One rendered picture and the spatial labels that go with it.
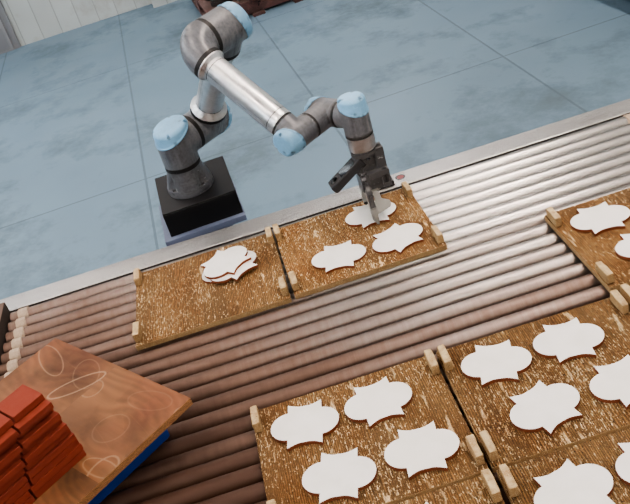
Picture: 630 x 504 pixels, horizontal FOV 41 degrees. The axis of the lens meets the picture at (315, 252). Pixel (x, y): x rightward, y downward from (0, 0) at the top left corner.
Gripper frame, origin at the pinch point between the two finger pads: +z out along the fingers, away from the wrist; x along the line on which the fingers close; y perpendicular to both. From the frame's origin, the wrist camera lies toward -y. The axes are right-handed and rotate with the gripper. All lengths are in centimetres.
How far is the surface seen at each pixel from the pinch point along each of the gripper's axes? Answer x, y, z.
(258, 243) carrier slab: 4.9, -32.4, 0.9
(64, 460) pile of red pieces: -74, -80, -12
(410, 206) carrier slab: -2.1, 11.1, 0.5
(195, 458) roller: -68, -58, 3
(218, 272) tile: -7.4, -44.9, -1.5
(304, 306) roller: -28.8, -25.9, 2.8
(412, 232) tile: -16.4, 7.3, -0.3
